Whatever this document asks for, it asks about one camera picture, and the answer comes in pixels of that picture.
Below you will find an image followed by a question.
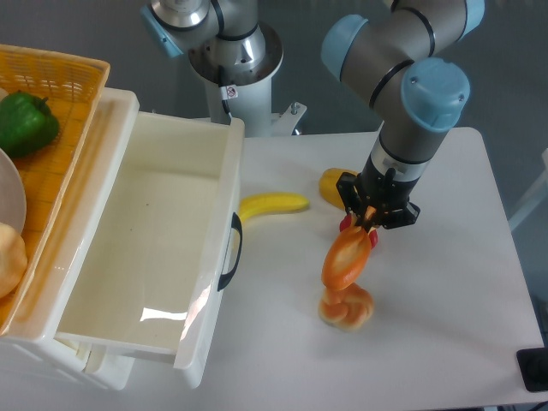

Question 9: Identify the red bell pepper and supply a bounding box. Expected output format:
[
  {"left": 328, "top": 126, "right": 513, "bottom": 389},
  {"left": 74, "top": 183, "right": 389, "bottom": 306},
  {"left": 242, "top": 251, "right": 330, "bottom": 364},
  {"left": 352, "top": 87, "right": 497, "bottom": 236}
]
[{"left": 339, "top": 214, "right": 378, "bottom": 249}]

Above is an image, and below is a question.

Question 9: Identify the white open upper drawer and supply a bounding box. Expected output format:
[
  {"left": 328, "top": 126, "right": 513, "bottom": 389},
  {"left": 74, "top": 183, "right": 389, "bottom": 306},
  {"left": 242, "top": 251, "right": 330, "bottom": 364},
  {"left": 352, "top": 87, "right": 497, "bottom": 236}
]
[{"left": 57, "top": 112, "right": 245, "bottom": 388}]

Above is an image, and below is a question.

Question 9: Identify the yellow banana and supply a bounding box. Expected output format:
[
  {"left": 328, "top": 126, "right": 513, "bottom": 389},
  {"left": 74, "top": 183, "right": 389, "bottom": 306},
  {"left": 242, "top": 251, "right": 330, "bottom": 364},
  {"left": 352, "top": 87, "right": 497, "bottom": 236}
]
[{"left": 238, "top": 192, "right": 310, "bottom": 222}]

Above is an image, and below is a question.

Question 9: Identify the white drawer cabinet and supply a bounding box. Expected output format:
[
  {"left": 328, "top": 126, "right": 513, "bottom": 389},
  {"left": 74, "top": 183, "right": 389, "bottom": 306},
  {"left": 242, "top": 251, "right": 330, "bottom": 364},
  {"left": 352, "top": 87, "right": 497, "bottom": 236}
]
[{"left": 1, "top": 88, "right": 139, "bottom": 390}]

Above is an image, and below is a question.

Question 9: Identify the yellow bell pepper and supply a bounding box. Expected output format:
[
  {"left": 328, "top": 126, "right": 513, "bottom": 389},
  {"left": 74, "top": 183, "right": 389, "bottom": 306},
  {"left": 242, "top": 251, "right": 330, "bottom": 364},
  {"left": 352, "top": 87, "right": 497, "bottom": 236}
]
[{"left": 319, "top": 168, "right": 357, "bottom": 210}]

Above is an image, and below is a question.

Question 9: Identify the round bread in basket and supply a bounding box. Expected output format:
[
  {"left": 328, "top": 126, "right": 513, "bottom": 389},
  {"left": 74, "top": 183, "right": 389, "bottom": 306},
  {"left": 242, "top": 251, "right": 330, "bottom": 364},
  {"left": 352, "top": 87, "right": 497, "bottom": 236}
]
[{"left": 1, "top": 223, "right": 27, "bottom": 297}]

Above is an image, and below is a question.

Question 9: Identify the black device at edge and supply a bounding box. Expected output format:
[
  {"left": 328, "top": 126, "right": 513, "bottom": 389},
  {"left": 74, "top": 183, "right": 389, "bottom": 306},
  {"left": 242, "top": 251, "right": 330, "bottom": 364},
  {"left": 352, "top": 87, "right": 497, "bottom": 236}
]
[{"left": 516, "top": 348, "right": 548, "bottom": 392}]

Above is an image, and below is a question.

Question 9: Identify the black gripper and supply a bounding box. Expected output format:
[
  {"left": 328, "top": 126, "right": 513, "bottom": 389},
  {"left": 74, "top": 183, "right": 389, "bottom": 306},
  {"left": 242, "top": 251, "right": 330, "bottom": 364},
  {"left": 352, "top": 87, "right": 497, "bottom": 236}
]
[{"left": 337, "top": 160, "right": 420, "bottom": 229}]

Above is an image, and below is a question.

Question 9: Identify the white plate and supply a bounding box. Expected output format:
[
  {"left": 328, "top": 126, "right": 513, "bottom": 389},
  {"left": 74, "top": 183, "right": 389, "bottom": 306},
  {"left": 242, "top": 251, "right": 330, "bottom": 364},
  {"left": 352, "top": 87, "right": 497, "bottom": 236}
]
[{"left": 0, "top": 151, "right": 27, "bottom": 234}]

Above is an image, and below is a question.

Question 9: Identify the yellow woven basket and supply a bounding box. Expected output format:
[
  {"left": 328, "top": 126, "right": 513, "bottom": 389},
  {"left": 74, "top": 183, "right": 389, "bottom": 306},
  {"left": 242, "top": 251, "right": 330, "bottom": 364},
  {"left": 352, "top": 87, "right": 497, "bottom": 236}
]
[{"left": 1, "top": 45, "right": 110, "bottom": 335}]

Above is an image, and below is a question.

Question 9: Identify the green bell pepper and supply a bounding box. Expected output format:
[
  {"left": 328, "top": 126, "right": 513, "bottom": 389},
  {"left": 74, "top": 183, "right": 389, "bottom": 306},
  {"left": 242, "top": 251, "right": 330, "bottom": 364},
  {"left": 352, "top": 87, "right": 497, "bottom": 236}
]
[{"left": 1, "top": 91, "right": 60, "bottom": 158}]

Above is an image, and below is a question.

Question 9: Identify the black drawer handle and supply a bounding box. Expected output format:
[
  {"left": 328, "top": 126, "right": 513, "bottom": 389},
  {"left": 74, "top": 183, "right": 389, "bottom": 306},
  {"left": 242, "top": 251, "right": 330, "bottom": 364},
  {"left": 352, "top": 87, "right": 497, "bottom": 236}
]
[{"left": 217, "top": 212, "right": 243, "bottom": 292}]

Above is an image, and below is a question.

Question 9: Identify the long orange bread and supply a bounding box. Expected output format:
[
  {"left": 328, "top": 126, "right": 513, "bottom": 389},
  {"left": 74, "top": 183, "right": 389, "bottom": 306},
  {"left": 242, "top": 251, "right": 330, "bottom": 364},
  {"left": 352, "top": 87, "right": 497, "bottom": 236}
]
[{"left": 321, "top": 222, "right": 372, "bottom": 290}]

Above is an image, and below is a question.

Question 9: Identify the knotted round bread roll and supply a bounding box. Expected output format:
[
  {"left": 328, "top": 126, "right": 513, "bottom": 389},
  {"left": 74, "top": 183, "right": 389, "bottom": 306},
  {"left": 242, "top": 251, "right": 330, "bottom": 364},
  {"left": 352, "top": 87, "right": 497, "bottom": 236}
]
[{"left": 318, "top": 283, "right": 375, "bottom": 331}]

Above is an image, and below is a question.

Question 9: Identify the white frame at right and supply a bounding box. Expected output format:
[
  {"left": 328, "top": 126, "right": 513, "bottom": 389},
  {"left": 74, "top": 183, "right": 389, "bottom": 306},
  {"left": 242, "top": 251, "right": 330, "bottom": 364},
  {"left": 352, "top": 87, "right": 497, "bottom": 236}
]
[{"left": 508, "top": 149, "right": 547, "bottom": 231}]

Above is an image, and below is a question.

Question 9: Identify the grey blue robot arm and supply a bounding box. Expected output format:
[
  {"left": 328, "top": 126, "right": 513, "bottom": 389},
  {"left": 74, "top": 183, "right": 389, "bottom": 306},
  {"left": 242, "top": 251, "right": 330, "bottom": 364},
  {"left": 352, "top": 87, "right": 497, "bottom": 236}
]
[{"left": 140, "top": 1, "right": 485, "bottom": 229}]

